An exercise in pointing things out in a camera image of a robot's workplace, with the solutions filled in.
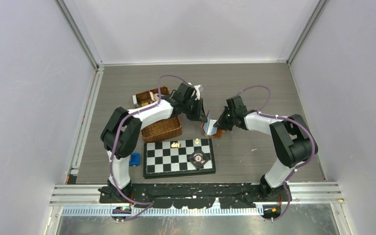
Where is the fallen cream chess piece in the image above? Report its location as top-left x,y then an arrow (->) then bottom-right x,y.
171,142 -> 181,148

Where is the brown leather card holder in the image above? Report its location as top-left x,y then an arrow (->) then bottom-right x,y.
201,112 -> 223,139

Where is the black red round object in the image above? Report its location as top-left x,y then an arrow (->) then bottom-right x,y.
188,149 -> 210,169

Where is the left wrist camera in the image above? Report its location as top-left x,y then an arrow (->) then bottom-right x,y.
188,83 -> 204,100

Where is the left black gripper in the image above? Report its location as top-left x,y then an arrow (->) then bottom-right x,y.
183,97 -> 208,123

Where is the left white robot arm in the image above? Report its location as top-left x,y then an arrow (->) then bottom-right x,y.
100,82 -> 207,203

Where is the black white chessboard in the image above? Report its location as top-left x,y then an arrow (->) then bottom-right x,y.
143,138 -> 216,179

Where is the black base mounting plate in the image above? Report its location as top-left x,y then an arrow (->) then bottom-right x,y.
98,183 -> 291,209

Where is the blue yellow toy truck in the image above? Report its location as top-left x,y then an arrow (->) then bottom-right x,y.
129,152 -> 141,166

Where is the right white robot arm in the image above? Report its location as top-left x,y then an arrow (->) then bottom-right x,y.
214,96 -> 318,201

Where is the brown woven basket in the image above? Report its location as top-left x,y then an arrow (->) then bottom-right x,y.
132,86 -> 183,144

